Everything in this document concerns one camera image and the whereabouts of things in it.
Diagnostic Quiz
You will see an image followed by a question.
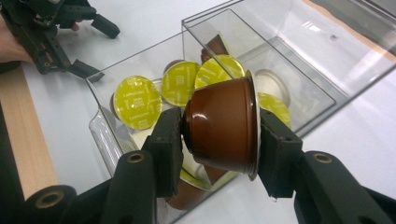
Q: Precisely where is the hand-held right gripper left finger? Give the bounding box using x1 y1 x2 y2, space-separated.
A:
100 106 185 224

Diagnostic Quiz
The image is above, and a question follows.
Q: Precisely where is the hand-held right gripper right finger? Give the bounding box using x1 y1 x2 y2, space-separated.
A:
258 108 394 224

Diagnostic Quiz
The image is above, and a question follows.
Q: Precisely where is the wooden table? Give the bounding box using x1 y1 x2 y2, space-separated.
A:
0 0 396 201

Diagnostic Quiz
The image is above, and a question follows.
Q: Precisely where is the brown coffee capsule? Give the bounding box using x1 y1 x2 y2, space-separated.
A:
181 70 262 182

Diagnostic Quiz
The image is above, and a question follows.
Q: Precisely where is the clear plastic box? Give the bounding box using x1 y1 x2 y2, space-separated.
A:
86 0 396 224

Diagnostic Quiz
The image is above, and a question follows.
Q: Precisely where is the pile of coffee capsules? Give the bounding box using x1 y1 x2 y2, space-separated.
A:
108 34 293 211

